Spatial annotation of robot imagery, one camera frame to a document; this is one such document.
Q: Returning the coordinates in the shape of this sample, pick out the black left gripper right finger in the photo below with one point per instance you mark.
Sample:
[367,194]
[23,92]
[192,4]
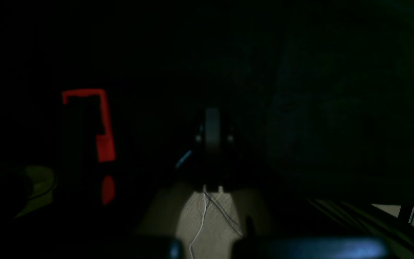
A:
[318,231]

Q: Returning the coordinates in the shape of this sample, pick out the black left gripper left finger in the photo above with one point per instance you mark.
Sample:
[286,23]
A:
[188,159]

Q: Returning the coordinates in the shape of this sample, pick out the orange black clamp right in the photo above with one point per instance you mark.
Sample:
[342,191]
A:
[87,147]

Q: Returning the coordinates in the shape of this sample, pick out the black table cloth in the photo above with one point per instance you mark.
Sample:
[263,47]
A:
[321,90]

